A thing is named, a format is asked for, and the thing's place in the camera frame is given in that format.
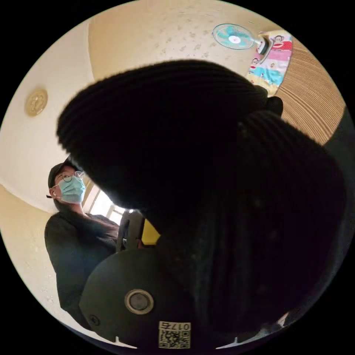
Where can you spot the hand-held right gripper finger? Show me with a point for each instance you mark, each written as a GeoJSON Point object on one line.
{"type": "Point", "coordinates": [149, 235]}

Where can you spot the black long sleeve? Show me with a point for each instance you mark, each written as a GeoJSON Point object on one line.
{"type": "Point", "coordinates": [194, 144]}

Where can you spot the window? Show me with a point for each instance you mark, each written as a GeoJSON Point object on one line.
{"type": "Point", "coordinates": [104, 206]}

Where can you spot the person's body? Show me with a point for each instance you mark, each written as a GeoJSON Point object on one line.
{"type": "Point", "coordinates": [75, 249]}

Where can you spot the round ceiling lamp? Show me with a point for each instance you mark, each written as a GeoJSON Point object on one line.
{"type": "Point", "coordinates": [36, 102]}

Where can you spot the teal electric fan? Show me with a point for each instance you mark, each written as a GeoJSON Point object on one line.
{"type": "Point", "coordinates": [231, 37]}

